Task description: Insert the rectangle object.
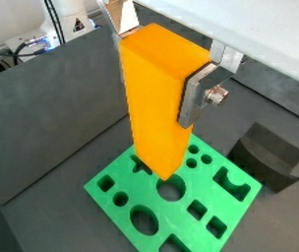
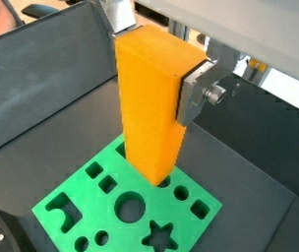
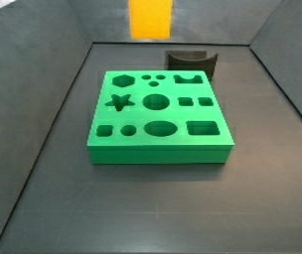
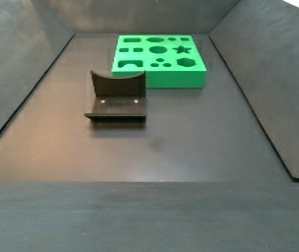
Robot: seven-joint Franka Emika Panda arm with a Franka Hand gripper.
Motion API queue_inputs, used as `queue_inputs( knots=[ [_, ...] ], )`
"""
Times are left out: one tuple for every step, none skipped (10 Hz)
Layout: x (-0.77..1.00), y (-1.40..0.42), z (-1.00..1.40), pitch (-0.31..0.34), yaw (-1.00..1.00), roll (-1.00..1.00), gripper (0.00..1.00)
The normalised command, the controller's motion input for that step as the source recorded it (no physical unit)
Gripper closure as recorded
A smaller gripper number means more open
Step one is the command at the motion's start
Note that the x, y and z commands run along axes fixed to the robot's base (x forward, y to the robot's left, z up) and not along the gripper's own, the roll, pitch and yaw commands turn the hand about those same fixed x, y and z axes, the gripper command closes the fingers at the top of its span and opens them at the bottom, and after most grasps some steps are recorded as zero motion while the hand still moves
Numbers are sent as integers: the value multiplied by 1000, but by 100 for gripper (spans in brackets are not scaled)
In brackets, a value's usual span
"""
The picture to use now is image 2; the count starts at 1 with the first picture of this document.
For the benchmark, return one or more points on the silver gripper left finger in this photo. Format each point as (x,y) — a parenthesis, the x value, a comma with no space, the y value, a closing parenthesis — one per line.
(117,15)

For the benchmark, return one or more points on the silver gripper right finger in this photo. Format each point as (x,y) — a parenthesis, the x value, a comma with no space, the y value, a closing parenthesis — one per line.
(200,88)

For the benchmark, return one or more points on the orange rectangular block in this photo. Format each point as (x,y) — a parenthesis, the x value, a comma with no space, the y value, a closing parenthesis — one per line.
(152,61)

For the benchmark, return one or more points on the black chair armrest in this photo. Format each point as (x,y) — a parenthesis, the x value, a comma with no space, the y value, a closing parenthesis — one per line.
(39,10)

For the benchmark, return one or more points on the green shape sorter board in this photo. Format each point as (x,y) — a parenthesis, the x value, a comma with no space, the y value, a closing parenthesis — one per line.
(107,210)

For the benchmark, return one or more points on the dark grey bin wall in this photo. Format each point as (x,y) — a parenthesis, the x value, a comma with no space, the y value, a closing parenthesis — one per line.
(53,60)

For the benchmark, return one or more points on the black curved bracket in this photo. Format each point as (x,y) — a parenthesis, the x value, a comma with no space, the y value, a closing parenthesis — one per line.
(13,238)

